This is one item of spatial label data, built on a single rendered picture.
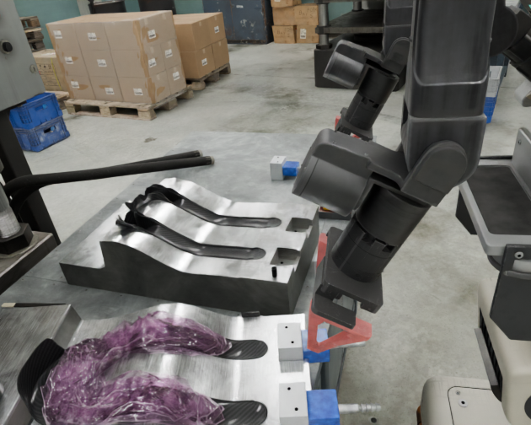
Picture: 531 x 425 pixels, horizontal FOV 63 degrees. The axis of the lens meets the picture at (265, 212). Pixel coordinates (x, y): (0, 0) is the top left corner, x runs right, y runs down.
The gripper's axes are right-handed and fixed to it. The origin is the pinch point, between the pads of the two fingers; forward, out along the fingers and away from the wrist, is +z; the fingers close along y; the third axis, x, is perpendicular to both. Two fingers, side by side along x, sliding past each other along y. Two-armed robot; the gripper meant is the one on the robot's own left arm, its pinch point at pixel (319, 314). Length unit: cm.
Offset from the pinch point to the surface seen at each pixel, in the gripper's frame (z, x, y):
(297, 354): 13.3, 2.4, -4.5
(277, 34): 135, -74, -713
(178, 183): 22, -30, -45
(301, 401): 11.2, 3.1, 4.2
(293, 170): 21, -4, -72
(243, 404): 17.6, -2.8, 3.5
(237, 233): 18.9, -12.5, -32.5
